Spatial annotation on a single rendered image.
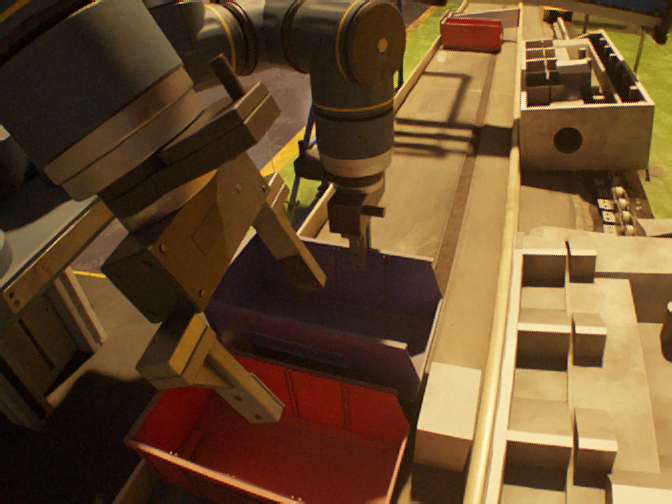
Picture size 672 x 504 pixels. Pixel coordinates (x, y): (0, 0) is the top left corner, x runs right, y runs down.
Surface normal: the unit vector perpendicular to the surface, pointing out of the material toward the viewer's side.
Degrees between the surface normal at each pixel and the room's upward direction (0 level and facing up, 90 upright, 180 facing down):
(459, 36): 92
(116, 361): 0
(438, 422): 0
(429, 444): 90
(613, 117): 90
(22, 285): 90
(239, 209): 65
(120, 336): 0
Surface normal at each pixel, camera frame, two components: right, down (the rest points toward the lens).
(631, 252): -0.22, -0.80
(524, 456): -0.37, 0.49
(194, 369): 0.85, -0.25
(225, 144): 0.13, 0.50
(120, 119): 0.49, 0.25
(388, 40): 0.69, 0.40
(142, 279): -0.22, 0.64
